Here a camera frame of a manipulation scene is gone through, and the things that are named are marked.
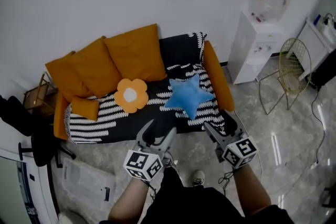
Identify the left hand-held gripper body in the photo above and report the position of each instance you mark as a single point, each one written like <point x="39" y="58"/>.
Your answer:
<point x="143" y="164"/>

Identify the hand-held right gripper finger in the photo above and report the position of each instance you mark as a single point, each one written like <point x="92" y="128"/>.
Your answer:
<point x="233" y="126"/>
<point x="216" y="137"/>

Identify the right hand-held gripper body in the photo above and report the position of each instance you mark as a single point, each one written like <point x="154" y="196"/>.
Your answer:
<point x="240" y="152"/>

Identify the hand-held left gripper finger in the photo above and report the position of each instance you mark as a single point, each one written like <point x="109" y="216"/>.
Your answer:
<point x="168" y="140"/>
<point x="141" y="136"/>

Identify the orange flower pillow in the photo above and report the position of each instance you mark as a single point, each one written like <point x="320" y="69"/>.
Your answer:
<point x="131" y="95"/>

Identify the blue star pillow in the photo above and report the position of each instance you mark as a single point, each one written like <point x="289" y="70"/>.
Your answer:
<point x="186" y="97"/>

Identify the clear plastic storage bin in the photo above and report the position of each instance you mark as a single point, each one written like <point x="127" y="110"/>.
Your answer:
<point x="86" y="186"/>

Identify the person's left forearm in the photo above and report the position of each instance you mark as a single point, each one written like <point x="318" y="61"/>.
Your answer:
<point x="128" y="202"/>

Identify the person's right forearm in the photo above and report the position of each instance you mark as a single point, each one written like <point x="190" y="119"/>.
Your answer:
<point x="249" y="189"/>

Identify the person's left shoe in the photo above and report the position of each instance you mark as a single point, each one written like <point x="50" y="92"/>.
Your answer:
<point x="172" y="163"/>

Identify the person's shoe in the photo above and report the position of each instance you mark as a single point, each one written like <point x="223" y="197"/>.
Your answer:
<point x="172" y="163"/>
<point x="198" y="178"/>

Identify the person's black trousers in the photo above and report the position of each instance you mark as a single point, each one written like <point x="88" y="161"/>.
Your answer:
<point x="172" y="178"/>

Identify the person's right shoe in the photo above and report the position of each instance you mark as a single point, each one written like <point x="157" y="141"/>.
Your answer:
<point x="198" y="178"/>

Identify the orange sofa with striped blanket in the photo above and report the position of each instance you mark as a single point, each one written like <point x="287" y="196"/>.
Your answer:
<point x="86" y="126"/>

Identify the small orange sofa pillow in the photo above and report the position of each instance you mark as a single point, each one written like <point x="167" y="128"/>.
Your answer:
<point x="85" y="108"/>

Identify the person's black shirt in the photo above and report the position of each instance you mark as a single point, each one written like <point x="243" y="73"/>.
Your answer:
<point x="199" y="207"/>

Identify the white water dispenser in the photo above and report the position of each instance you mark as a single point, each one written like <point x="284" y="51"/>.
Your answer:
<point x="246" y="55"/>

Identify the white power strip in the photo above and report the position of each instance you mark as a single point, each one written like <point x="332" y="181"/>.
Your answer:
<point x="314" y="165"/>

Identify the large orange sofa pillow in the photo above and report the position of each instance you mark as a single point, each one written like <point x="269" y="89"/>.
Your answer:
<point x="65" y="73"/>
<point x="97" y="68"/>
<point x="136" y="55"/>

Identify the black office chair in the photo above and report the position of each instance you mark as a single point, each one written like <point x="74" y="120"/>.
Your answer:
<point x="42" y="144"/>

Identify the wooden side table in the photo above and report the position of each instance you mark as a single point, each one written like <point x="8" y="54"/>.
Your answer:
<point x="34" y="98"/>

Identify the white cabinet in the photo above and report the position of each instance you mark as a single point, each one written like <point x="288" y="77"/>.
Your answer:
<point x="315" y="42"/>

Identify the black wall socket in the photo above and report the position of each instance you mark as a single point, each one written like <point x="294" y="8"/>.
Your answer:
<point x="32" y="177"/>

